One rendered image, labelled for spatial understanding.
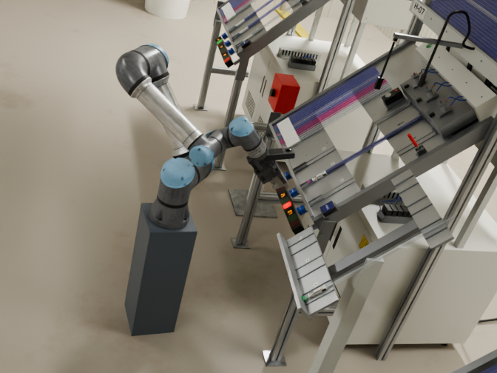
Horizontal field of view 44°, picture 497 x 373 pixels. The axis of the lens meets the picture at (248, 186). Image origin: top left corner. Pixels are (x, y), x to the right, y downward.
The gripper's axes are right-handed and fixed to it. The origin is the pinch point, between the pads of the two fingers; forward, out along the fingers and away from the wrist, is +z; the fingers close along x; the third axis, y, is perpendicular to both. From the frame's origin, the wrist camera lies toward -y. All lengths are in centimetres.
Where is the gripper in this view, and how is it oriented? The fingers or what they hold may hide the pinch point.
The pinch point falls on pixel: (288, 183)
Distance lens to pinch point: 235.0
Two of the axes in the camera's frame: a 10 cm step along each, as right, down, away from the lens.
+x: 2.0, 5.8, -7.9
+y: -8.5, 5.1, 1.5
